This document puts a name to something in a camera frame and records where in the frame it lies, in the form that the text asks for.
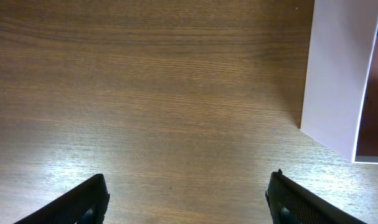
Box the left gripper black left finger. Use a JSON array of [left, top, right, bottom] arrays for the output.
[[16, 174, 110, 224]]

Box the white cardboard box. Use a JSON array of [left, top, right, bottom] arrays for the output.
[[300, 0, 378, 164]]

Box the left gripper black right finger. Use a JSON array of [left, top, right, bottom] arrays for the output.
[[265, 170, 365, 224]]

